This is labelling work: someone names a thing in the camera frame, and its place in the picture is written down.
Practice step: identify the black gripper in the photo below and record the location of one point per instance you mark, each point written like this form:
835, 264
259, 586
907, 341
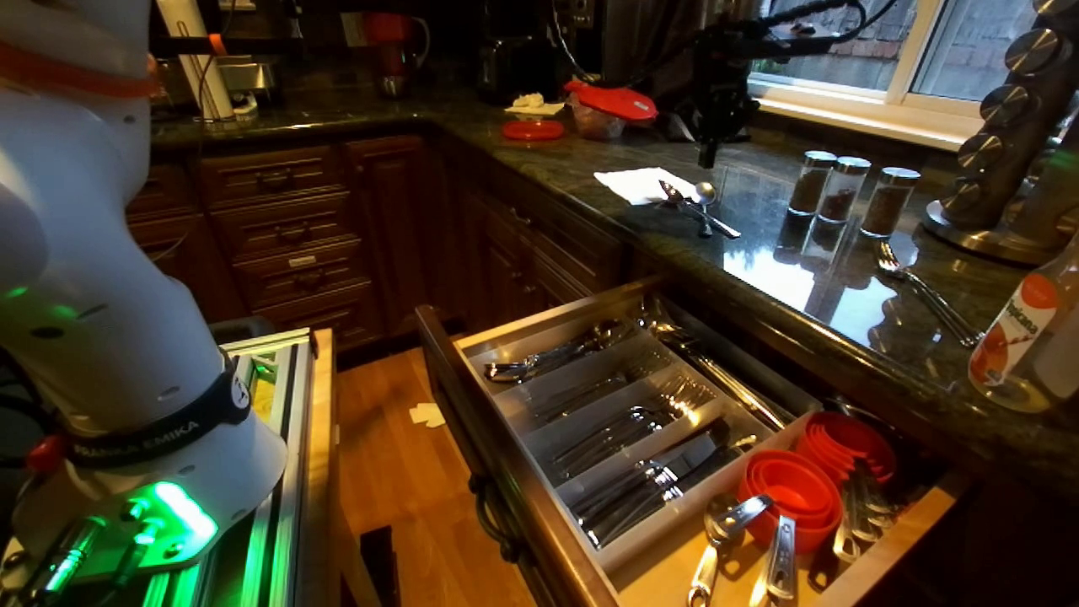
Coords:
727, 96

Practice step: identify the grey plastic cutlery tray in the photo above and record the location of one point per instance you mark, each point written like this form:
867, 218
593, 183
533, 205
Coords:
627, 544

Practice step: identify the stack of table knives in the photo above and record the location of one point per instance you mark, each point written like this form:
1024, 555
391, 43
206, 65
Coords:
663, 484

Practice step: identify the white kitchen appliance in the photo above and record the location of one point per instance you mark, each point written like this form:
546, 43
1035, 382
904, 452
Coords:
196, 55

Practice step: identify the stack of silver spoons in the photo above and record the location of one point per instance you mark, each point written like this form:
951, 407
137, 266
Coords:
539, 360

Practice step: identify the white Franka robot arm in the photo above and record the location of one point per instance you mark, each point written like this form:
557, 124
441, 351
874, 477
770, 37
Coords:
103, 281

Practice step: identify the silver metal kitchen tool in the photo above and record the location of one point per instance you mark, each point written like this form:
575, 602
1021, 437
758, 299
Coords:
861, 525

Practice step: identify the wooden framed window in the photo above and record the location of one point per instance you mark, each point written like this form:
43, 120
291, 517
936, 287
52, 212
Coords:
854, 111

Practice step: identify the white paper napkin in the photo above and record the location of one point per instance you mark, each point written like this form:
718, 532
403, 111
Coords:
634, 188

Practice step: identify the wooden kitchen drawer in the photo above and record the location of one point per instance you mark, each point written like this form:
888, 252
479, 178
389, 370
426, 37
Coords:
526, 526

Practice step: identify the bottle with orange label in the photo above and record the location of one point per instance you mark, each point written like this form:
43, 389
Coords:
1012, 332

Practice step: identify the white paper scrap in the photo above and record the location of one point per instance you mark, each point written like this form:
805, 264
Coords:
426, 416

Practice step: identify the red plastic lid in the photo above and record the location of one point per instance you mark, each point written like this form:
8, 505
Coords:
533, 131

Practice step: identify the red measuring cup stack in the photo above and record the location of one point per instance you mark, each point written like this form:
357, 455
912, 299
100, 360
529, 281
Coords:
854, 438
794, 489

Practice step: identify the silver utensil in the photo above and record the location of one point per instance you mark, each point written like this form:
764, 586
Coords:
928, 293

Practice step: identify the metal spice rack carousel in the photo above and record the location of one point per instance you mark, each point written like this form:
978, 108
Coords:
1012, 124

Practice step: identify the silver serving utensils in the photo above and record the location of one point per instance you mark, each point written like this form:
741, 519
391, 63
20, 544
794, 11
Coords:
718, 377

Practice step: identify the glass bowl with red lid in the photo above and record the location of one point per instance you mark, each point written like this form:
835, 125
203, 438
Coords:
611, 102

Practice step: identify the silver can opener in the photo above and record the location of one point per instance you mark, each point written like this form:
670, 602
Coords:
709, 560

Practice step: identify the stack of silver forks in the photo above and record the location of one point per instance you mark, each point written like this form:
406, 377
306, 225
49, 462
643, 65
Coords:
627, 434
593, 393

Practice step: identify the red kettle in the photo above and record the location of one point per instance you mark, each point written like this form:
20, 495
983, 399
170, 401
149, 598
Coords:
391, 51

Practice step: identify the glass spice jar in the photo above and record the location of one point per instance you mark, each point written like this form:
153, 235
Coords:
888, 205
843, 191
806, 188

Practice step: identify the dark wood base cabinets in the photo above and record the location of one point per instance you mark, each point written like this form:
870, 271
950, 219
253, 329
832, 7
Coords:
291, 236

